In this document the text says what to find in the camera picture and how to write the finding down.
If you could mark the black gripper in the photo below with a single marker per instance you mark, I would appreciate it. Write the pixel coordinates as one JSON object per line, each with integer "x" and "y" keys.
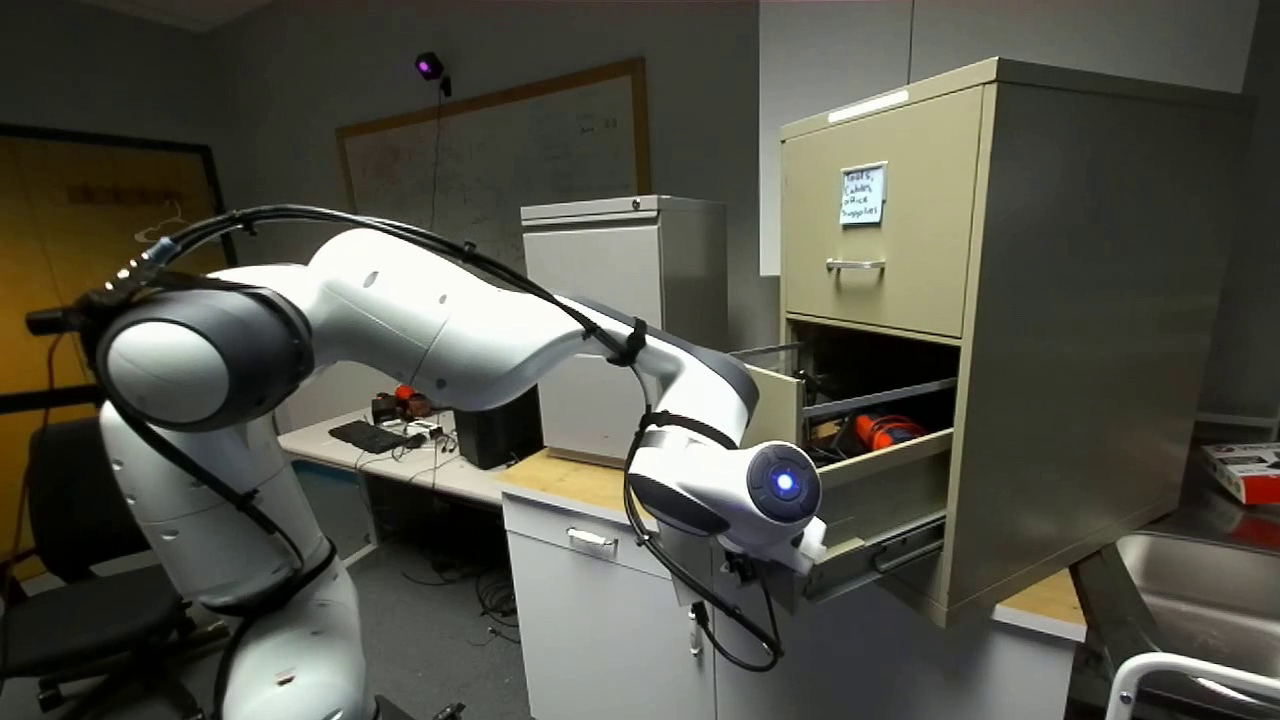
{"x": 769, "y": 571}

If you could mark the beige drawer without paper label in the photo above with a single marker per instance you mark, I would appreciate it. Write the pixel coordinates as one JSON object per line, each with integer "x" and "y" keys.
{"x": 882, "y": 500}

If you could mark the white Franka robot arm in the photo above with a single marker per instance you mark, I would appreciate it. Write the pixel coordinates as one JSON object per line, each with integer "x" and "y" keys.
{"x": 403, "y": 323}

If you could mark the white counter cabinet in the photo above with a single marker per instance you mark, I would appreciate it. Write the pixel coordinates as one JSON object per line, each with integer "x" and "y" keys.
{"x": 602, "y": 626}

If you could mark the black rod in drawer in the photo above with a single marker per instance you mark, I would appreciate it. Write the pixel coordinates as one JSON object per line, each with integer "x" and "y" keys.
{"x": 893, "y": 394}

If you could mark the beige drawer with paper label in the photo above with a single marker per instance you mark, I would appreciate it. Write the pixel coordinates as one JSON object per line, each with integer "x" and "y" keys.
{"x": 921, "y": 267}

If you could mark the grey lateral file cabinet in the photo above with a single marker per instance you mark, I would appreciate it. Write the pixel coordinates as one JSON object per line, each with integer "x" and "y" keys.
{"x": 613, "y": 267}

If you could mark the beige file cabinet body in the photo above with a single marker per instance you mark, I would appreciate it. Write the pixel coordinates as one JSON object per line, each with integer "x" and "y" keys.
{"x": 1105, "y": 334}

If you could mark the orange power drill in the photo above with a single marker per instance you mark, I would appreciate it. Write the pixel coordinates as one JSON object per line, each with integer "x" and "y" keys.
{"x": 882, "y": 431}

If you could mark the black cube box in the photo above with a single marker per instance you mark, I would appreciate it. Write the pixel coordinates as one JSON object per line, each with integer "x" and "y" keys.
{"x": 500, "y": 431}

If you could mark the white desk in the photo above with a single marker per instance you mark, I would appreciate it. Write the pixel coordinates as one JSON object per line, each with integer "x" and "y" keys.
{"x": 425, "y": 466}

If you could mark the white paper label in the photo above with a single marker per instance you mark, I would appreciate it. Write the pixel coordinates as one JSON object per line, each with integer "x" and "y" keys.
{"x": 861, "y": 193}

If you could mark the red object on desk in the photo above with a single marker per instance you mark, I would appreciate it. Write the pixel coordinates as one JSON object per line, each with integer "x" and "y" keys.
{"x": 403, "y": 400}

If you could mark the steel sink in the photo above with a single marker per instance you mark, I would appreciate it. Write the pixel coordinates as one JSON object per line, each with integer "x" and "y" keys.
{"x": 1200, "y": 587}

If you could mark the red and white box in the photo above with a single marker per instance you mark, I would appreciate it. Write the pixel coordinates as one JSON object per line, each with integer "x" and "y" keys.
{"x": 1246, "y": 472}

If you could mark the wood framed whiteboard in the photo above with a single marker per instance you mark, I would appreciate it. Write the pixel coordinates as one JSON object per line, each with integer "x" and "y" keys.
{"x": 506, "y": 163}

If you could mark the black office chair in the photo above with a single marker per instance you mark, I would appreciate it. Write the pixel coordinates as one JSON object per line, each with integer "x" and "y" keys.
{"x": 80, "y": 614}

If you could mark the yellow door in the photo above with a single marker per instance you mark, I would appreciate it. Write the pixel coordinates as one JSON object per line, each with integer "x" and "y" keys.
{"x": 52, "y": 213}

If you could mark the white pipe frame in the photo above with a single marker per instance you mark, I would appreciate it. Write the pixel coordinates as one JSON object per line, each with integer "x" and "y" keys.
{"x": 1175, "y": 674}

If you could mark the camera with purple light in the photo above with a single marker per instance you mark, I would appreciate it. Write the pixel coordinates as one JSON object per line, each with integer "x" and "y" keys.
{"x": 428, "y": 64}

